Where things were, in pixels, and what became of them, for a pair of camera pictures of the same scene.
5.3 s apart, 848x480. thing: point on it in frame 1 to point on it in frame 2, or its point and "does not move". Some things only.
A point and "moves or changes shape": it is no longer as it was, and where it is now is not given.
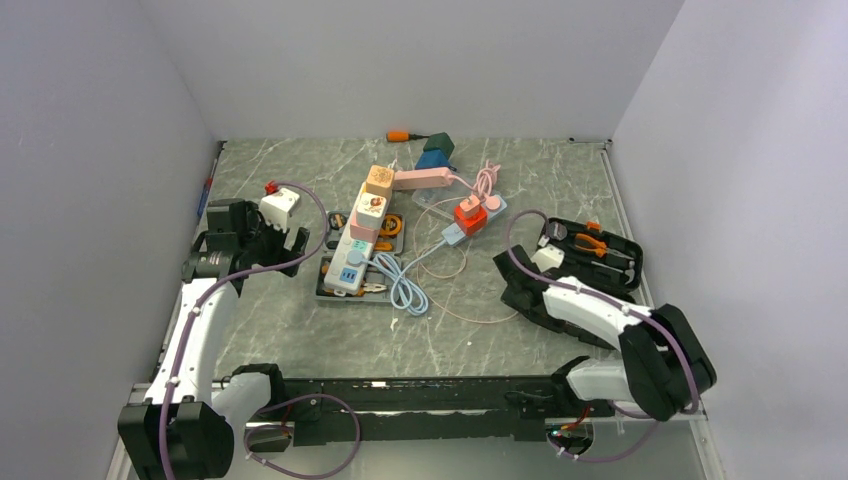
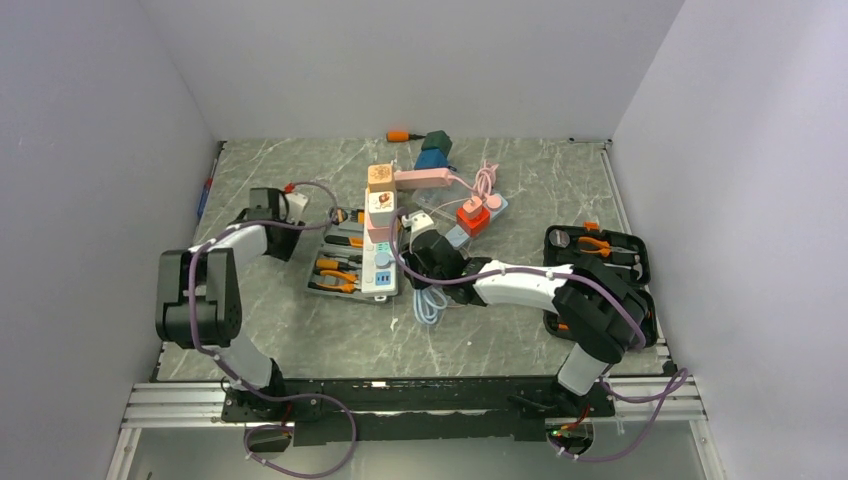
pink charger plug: x=470 y=206 does not move
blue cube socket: x=431 y=159 does not move
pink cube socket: x=362 y=233 to x=379 y=234
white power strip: x=348 y=268 to x=379 y=270
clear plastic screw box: x=446 y=198 does not move
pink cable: x=485 y=181 does not move
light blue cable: x=406 y=296 to x=428 y=304
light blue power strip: x=454 y=234 does not move
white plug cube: x=548 y=258 to x=417 y=220
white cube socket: x=369 y=210 moves or changes shape
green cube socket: x=442 y=142 does not move
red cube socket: x=472 y=221 does not move
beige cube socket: x=380 y=180 does not move
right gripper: x=508 y=298 to x=411 y=258
